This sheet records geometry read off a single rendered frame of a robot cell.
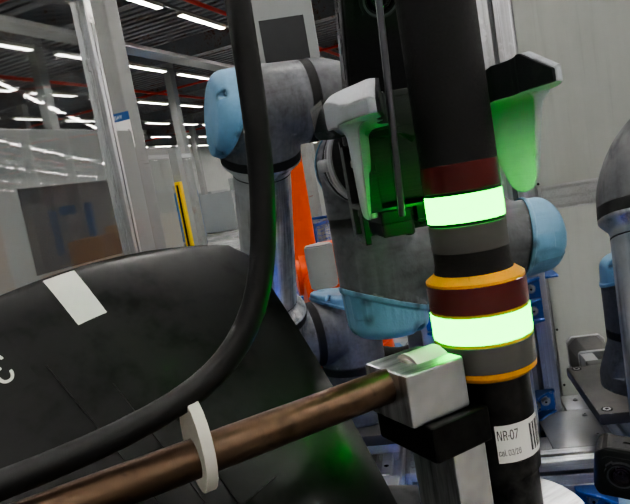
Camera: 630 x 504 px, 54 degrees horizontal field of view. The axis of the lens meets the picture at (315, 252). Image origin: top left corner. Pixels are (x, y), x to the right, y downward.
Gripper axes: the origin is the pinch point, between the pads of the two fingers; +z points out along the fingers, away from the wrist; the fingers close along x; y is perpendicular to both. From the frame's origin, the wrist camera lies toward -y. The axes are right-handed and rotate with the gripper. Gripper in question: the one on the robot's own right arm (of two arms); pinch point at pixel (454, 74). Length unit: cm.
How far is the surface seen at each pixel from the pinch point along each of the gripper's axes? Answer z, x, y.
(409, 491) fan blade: -26.6, 1.0, 31.5
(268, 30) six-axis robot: -395, -7, -101
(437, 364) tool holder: 1.2, 2.8, 11.3
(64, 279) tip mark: -6.9, 19.3, 5.9
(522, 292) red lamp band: 0.0, -1.5, 9.3
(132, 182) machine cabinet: -469, 116, -22
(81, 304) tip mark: -6.0, 18.4, 7.2
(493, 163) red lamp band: -0.4, -1.2, 3.8
